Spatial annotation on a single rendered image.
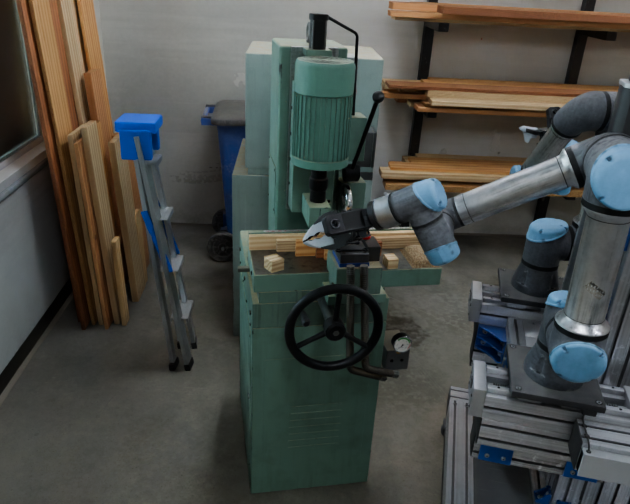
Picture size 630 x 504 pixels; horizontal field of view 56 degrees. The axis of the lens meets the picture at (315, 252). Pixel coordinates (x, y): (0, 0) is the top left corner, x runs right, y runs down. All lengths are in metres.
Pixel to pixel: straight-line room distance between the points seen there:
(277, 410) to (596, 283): 1.16
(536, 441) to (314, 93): 1.12
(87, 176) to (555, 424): 2.24
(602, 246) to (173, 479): 1.72
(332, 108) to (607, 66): 3.09
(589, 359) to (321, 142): 0.91
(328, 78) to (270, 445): 1.25
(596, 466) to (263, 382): 1.01
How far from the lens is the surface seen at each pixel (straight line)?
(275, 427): 2.15
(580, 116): 1.92
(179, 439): 2.58
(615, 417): 1.74
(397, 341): 1.96
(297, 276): 1.82
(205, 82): 4.16
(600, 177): 1.27
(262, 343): 1.93
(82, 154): 2.96
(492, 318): 2.11
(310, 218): 1.87
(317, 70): 1.72
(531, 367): 1.65
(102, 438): 2.64
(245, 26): 4.09
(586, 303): 1.41
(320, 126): 1.75
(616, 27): 4.05
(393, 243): 2.03
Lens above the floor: 1.74
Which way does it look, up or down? 25 degrees down
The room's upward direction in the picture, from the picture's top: 3 degrees clockwise
